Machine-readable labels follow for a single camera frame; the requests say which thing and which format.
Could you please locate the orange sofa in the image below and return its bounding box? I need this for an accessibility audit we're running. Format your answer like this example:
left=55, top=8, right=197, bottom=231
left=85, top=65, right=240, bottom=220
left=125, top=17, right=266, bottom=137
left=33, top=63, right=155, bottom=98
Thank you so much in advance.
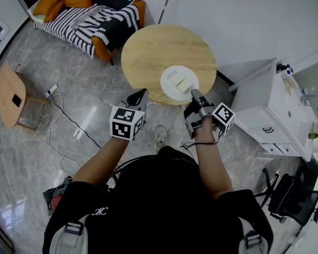
left=28, top=0, right=147, bottom=67

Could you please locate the grey backpack strap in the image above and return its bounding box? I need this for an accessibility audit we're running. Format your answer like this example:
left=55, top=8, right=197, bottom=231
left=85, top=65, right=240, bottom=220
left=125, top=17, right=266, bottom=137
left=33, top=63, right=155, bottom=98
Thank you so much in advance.
left=48, top=219, right=89, bottom=254
left=236, top=216, right=270, bottom=254

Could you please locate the small wooden side table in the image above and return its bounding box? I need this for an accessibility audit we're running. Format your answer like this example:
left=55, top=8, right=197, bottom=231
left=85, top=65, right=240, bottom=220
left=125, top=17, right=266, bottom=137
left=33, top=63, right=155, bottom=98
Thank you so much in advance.
left=0, top=62, right=50, bottom=132

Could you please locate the white cable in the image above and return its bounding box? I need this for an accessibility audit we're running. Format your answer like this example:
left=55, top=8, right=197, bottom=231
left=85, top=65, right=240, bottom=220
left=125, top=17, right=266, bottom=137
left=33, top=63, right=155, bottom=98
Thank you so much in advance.
left=38, top=92, right=94, bottom=175

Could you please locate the white sink cabinet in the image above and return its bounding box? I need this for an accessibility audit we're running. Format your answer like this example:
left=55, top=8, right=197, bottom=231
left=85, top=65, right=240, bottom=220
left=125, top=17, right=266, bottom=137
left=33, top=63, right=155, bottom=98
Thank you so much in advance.
left=227, top=57, right=318, bottom=164

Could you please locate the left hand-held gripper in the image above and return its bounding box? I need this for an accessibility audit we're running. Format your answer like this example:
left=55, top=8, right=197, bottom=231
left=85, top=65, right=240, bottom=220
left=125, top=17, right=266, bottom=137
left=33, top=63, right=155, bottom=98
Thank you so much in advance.
left=109, top=88, right=149, bottom=142

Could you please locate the person's left forearm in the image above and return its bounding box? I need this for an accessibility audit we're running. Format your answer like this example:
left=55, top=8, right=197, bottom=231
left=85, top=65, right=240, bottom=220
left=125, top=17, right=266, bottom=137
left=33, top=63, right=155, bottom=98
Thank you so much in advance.
left=73, top=135, right=129, bottom=189

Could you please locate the black phone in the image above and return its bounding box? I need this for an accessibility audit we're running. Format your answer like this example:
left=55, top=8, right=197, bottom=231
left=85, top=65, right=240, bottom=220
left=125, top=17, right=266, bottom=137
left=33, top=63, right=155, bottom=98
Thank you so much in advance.
left=11, top=94, right=23, bottom=108

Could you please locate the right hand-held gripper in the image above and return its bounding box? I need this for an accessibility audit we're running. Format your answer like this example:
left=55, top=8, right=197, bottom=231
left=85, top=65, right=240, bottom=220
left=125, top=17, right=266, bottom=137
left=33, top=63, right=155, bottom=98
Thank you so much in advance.
left=183, top=88, right=236, bottom=140

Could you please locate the person's black shirt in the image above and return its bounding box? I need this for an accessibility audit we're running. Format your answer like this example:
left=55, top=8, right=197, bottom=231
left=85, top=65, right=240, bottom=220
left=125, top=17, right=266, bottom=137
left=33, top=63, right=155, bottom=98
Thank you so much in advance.
left=42, top=146, right=275, bottom=254

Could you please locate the white power strip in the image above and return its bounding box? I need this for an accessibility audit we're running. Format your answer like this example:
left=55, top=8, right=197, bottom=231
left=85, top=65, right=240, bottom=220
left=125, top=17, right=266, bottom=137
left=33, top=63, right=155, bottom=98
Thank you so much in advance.
left=45, top=84, right=59, bottom=98

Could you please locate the round wooden table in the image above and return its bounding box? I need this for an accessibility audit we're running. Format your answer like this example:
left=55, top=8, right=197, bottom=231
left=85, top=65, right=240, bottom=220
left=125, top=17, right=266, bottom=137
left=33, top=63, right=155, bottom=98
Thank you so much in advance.
left=120, top=24, right=218, bottom=106

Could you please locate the chrome faucet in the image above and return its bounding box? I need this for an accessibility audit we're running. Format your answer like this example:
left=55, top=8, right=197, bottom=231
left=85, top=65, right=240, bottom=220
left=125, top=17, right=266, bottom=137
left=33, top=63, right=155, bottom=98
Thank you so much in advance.
left=300, top=94, right=318, bottom=111

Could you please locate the person's right forearm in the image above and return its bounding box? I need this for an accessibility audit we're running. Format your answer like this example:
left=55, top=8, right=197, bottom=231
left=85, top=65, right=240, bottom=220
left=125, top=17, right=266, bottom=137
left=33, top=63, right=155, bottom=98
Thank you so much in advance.
left=195, top=116, right=234, bottom=202

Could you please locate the person's white sneaker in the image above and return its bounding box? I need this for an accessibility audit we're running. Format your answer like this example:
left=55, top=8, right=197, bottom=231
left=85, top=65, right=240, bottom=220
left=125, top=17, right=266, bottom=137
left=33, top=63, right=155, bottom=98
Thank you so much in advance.
left=153, top=125, right=169, bottom=155

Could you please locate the white round plate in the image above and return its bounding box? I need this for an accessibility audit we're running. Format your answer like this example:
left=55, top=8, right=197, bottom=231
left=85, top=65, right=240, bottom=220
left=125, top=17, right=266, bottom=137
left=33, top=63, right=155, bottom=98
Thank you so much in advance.
left=160, top=65, right=200, bottom=102

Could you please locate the beige cloth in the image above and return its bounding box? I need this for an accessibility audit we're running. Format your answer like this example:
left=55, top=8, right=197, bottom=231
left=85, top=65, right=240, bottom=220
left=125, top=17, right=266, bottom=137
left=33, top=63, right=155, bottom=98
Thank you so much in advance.
left=283, top=76, right=299, bottom=95

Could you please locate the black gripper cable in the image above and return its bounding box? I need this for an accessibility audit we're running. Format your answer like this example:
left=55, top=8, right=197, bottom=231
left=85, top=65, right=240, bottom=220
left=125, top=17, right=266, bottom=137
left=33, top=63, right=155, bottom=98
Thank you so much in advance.
left=180, top=125, right=227, bottom=153

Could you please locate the black office chair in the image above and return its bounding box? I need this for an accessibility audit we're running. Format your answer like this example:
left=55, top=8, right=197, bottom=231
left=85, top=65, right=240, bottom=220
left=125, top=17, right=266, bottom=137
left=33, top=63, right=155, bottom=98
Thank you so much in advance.
left=254, top=168, right=318, bottom=226

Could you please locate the black white striped blanket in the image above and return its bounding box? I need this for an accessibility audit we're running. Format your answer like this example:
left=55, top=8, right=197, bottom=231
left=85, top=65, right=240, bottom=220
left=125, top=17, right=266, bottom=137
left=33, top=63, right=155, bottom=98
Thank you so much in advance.
left=33, top=0, right=145, bottom=59

